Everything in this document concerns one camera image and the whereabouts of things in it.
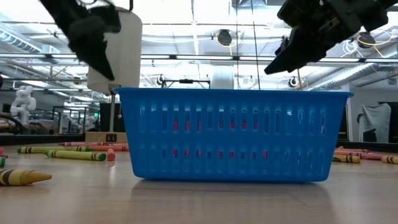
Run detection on crayons inside basket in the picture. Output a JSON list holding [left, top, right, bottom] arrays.
[[172, 119, 268, 160]]

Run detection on white table lamp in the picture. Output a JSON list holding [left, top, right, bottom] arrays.
[[84, 6, 143, 144]]

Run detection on blue plastic basket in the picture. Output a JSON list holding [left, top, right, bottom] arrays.
[[114, 86, 354, 184]]

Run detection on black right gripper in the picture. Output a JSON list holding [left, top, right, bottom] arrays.
[[264, 0, 389, 75]]

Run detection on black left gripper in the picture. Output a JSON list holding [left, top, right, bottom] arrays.
[[39, 0, 122, 81]]

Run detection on black gantry bar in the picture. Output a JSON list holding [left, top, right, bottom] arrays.
[[161, 78, 211, 90]]

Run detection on grey cloth cover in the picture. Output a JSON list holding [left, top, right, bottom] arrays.
[[356, 103, 392, 143]]

